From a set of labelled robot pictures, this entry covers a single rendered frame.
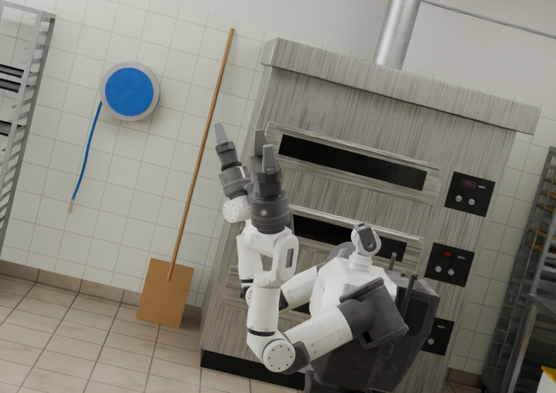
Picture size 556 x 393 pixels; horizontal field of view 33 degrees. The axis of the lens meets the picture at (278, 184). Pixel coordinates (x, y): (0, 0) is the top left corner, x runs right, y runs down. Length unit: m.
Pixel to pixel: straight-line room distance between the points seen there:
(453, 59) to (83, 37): 2.53
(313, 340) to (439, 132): 3.47
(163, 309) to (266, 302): 4.22
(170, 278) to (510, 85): 2.69
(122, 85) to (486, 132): 2.39
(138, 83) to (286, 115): 1.28
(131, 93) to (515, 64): 2.65
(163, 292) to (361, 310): 4.17
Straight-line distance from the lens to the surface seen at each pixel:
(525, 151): 6.80
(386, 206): 5.57
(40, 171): 6.60
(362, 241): 2.44
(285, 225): 2.12
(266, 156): 2.02
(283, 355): 2.20
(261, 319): 2.18
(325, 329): 2.25
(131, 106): 6.32
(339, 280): 2.41
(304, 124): 5.46
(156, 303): 6.37
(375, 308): 2.28
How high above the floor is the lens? 1.81
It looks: 6 degrees down
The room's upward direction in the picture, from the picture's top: 15 degrees clockwise
